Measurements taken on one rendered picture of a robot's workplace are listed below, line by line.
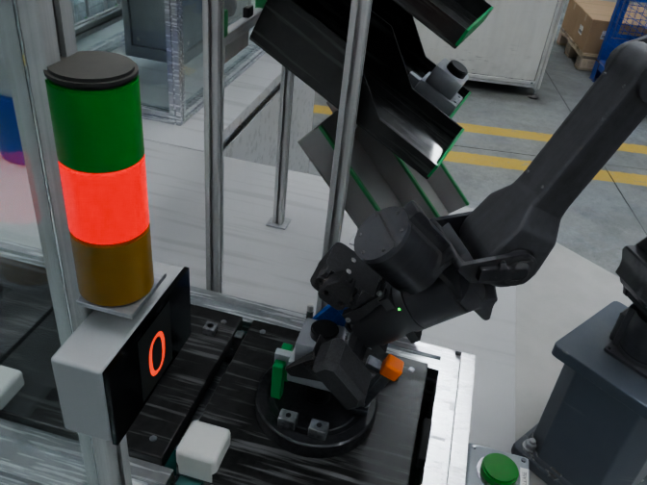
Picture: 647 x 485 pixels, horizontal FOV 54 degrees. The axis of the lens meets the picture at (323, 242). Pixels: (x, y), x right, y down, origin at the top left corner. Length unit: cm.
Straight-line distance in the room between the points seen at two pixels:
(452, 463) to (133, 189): 50
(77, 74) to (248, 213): 94
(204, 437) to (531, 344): 59
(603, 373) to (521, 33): 404
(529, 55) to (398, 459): 420
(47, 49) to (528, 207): 39
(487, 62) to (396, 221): 420
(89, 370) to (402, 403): 44
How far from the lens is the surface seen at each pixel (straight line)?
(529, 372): 104
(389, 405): 78
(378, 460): 72
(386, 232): 54
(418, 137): 84
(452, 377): 85
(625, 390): 77
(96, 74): 37
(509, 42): 471
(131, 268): 42
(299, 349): 67
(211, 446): 70
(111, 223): 40
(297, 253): 118
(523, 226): 56
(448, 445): 78
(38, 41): 38
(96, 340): 45
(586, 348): 80
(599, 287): 129
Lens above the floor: 154
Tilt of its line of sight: 34 degrees down
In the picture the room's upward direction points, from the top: 7 degrees clockwise
